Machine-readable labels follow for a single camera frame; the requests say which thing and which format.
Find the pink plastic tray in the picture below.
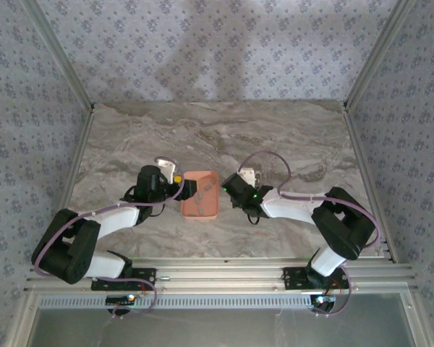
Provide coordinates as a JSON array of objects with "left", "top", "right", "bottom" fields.
[{"left": 179, "top": 170, "right": 221, "bottom": 222}]

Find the small circuit board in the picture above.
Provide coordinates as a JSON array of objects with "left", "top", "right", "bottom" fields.
[
  {"left": 106, "top": 294, "right": 137, "bottom": 307},
  {"left": 310, "top": 294, "right": 337, "bottom": 307}
]

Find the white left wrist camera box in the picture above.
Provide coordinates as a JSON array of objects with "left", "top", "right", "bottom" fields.
[{"left": 154, "top": 155, "right": 179, "bottom": 184}]

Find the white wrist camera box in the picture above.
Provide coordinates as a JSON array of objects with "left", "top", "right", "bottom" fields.
[
  {"left": 154, "top": 155, "right": 179, "bottom": 184},
  {"left": 237, "top": 167, "right": 257, "bottom": 187}
]

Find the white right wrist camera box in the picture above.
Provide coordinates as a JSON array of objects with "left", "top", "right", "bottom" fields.
[{"left": 237, "top": 167, "right": 257, "bottom": 187}]

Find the aluminium table side rail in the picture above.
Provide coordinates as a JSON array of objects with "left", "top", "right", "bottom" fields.
[
  {"left": 39, "top": 106, "right": 97, "bottom": 267},
  {"left": 341, "top": 104, "right": 401, "bottom": 264}
]

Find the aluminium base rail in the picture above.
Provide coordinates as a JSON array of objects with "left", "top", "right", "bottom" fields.
[{"left": 23, "top": 257, "right": 419, "bottom": 292}]

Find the grey slotted cable duct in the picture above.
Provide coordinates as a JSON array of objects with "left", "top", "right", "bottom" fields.
[{"left": 38, "top": 293, "right": 314, "bottom": 310}]

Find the aluminium frame post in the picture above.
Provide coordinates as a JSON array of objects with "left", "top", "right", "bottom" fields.
[
  {"left": 342, "top": 0, "right": 420, "bottom": 109},
  {"left": 20, "top": 0, "right": 96, "bottom": 111}
]

